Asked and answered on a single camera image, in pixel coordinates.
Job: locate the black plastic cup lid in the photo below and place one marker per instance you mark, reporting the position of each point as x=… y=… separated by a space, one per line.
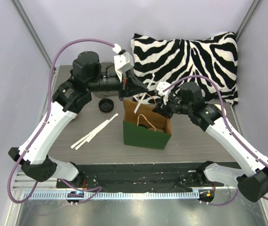
x=106 y=105

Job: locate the white paper straw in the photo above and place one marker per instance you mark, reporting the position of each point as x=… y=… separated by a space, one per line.
x=80 y=142
x=99 y=128
x=144 y=94

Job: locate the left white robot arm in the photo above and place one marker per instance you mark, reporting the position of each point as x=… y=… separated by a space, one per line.
x=68 y=100

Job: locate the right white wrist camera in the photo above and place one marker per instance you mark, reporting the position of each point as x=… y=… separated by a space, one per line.
x=163 y=89

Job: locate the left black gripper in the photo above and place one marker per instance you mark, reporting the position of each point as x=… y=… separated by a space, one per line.
x=122 y=88

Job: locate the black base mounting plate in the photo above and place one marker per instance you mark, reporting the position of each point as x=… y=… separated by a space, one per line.
x=140 y=178

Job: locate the olive green folded cloth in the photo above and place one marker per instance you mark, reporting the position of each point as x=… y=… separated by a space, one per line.
x=106 y=67

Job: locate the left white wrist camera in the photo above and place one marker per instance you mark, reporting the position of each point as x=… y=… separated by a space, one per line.
x=123 y=61

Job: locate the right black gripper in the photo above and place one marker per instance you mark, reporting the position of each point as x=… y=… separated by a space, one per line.
x=166 y=107

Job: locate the aluminium front rail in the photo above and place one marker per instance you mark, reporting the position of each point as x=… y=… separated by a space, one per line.
x=24 y=182

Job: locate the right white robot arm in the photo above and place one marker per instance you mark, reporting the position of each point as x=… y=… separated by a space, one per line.
x=230 y=141

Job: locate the zebra print pillow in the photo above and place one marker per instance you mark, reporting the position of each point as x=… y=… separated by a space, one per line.
x=171 y=60

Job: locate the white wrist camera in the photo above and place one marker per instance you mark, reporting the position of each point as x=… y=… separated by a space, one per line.
x=123 y=61
x=163 y=89

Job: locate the green paper gift bag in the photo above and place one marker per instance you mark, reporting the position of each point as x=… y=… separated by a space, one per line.
x=134 y=135

